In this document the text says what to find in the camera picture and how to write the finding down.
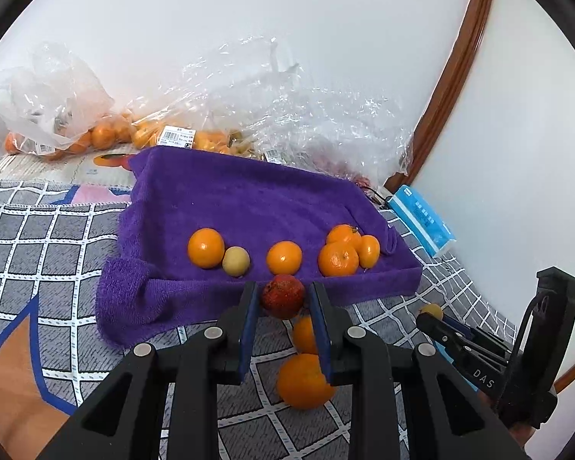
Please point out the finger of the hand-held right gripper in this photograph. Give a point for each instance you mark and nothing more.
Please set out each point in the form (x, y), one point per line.
(457, 327)
(441, 331)

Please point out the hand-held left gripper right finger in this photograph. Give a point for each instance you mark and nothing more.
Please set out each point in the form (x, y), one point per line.
(322, 340)

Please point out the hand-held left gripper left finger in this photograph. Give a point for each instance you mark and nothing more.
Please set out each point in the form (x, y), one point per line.
(249, 335)

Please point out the small red fruit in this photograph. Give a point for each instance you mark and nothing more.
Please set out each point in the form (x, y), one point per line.
(281, 297)

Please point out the oval orange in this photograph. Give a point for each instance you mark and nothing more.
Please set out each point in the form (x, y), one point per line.
(370, 251)

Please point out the bagged red fruits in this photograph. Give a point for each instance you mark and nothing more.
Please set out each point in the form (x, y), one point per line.
(335, 163)

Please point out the large round orange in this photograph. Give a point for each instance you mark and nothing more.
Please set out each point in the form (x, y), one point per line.
(302, 381)

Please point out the small yellow-green fruit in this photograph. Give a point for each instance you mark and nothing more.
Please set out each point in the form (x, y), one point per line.
(235, 261)

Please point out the orange with dark mark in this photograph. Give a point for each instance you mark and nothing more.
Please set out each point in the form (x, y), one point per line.
(338, 259)

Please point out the orange with green stem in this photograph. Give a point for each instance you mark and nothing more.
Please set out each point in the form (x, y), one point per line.
(342, 234)

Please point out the blue tissue pack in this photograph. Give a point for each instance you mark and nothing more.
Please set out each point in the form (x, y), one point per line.
(421, 223)

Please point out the purple towel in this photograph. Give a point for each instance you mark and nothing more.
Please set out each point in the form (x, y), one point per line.
(249, 201)

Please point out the plastic bag of small oranges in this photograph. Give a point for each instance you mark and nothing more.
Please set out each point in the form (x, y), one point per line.
(201, 139)

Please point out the grey grid printed bedsheet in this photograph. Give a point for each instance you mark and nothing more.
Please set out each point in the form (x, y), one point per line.
(52, 249)

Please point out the large clear plastic bag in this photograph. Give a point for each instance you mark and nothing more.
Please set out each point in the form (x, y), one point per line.
(316, 105)

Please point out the printed cardboard box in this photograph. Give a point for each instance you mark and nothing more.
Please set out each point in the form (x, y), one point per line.
(52, 165)

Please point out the brown wooden frame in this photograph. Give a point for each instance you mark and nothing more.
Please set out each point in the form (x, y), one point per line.
(460, 81)

